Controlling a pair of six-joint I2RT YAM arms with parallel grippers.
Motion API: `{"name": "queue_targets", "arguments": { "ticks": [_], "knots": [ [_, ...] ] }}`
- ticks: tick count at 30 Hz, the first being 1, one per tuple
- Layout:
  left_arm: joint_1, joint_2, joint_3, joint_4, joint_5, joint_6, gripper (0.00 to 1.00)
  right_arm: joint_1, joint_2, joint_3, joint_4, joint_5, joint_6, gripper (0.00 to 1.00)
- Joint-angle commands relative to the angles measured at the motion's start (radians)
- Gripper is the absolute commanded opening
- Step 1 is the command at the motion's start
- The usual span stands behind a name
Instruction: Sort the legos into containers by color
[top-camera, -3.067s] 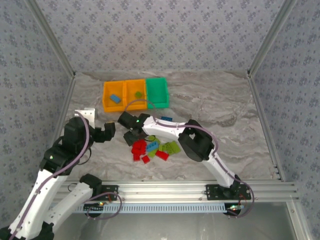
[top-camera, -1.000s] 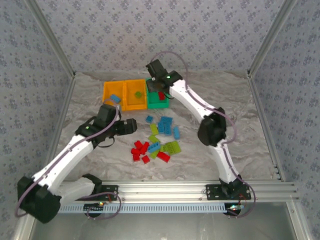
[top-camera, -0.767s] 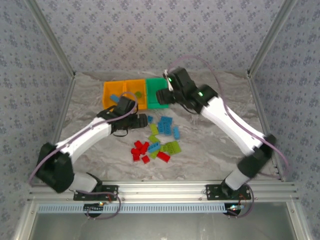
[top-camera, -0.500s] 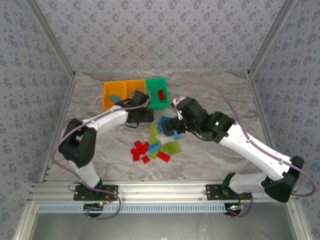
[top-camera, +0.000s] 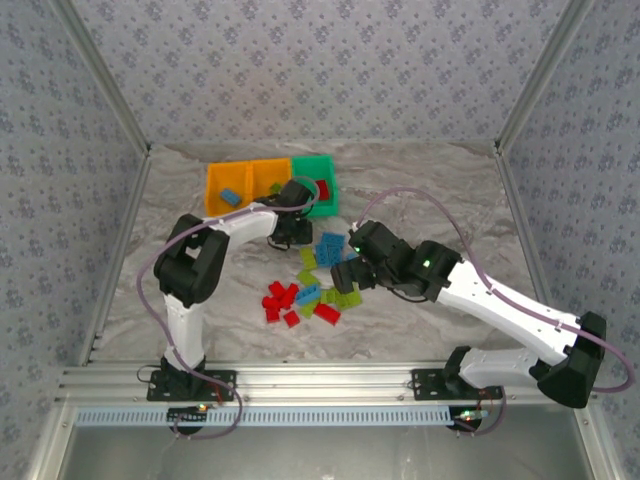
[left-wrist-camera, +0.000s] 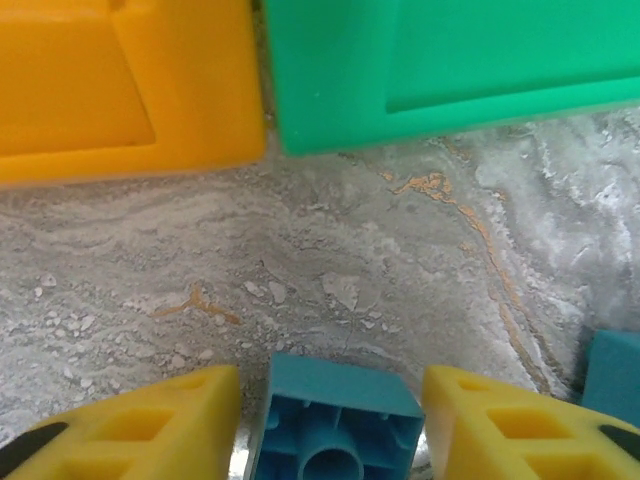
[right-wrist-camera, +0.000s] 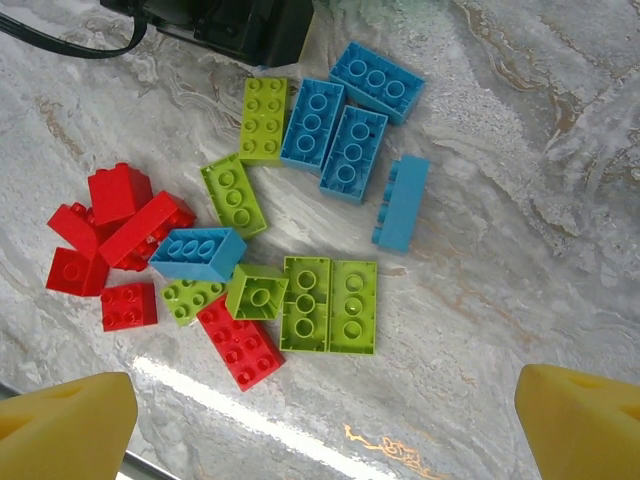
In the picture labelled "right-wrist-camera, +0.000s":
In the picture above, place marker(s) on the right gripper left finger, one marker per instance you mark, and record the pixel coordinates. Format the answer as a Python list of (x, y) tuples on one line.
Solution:
[(60, 435)]

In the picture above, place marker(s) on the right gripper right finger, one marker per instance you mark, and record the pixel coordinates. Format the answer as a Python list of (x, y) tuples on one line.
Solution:
[(585, 430)]

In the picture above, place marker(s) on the green two-by-four lego brick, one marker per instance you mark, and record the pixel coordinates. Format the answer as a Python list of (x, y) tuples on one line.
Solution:
[(263, 120), (305, 303), (352, 307), (233, 195)]

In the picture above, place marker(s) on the blue two-by-four lego brick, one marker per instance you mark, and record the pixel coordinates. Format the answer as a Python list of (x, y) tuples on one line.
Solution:
[(354, 154), (404, 205), (197, 252), (312, 122), (377, 82)]

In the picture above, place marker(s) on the red two-by-two lego brick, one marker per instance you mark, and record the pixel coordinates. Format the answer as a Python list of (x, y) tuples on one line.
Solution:
[(75, 272), (129, 306), (72, 227), (120, 192)]

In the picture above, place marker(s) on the red two-by-four lego brick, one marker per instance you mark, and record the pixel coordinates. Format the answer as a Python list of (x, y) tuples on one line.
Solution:
[(145, 230), (242, 345)]

